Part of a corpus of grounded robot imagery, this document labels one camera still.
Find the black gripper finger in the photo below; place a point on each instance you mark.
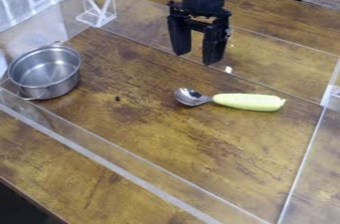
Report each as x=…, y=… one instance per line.
x=179, y=35
x=213, y=44

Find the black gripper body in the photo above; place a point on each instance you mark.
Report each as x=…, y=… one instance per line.
x=201, y=15

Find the green handled metal spoon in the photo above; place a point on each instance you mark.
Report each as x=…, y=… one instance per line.
x=251, y=102

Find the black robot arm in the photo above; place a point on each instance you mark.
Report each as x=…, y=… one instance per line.
x=203, y=16

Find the small stainless steel pot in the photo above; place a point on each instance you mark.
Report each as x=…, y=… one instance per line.
x=45, y=72

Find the clear acrylic front barrier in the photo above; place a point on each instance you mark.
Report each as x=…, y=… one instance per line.
x=168, y=186

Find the clear acrylic triangle bracket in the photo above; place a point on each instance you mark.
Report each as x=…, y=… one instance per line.
x=97, y=16

